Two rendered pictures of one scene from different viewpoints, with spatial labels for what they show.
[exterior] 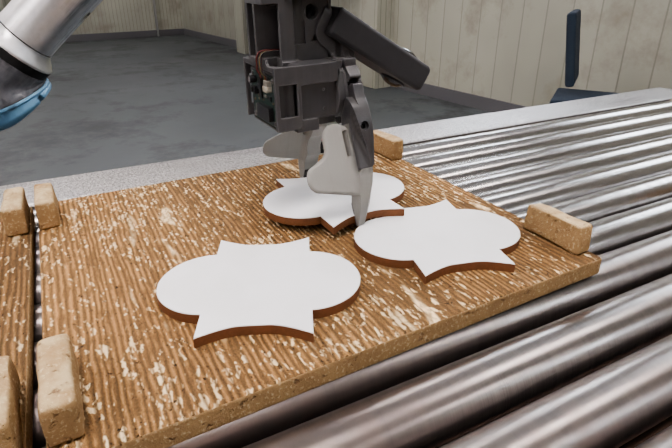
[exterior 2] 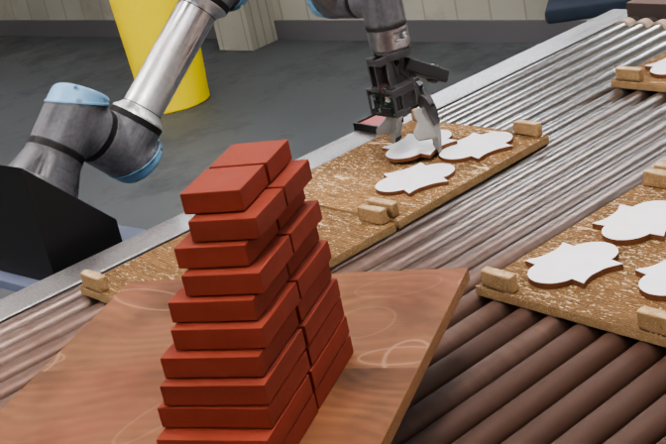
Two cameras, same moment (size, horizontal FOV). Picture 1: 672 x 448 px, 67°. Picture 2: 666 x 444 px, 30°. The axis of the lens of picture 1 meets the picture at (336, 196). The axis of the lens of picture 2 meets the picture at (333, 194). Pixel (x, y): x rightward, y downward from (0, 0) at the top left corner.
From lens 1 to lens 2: 1.88 m
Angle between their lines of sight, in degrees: 10
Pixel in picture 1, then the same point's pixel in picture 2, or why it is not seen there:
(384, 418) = (481, 195)
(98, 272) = (342, 196)
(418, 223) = (466, 144)
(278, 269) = (418, 172)
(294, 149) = (388, 128)
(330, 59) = (408, 80)
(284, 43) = (390, 79)
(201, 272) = (388, 181)
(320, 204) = (416, 150)
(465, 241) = (490, 144)
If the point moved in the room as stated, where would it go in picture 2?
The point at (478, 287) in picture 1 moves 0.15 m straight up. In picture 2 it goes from (499, 157) to (487, 78)
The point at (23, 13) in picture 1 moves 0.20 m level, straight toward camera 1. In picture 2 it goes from (151, 93) to (212, 99)
